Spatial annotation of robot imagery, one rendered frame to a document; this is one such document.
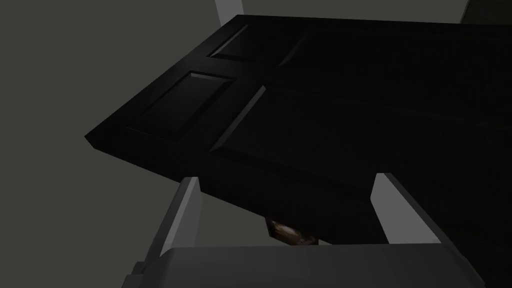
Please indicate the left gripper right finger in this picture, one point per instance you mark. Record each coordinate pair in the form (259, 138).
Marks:
(400, 218)

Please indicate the black panelled door leaf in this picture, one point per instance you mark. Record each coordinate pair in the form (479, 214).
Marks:
(340, 120)

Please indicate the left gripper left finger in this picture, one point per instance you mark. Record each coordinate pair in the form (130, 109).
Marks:
(182, 218)

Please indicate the brown door knob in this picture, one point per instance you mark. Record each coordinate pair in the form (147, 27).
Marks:
(288, 234)

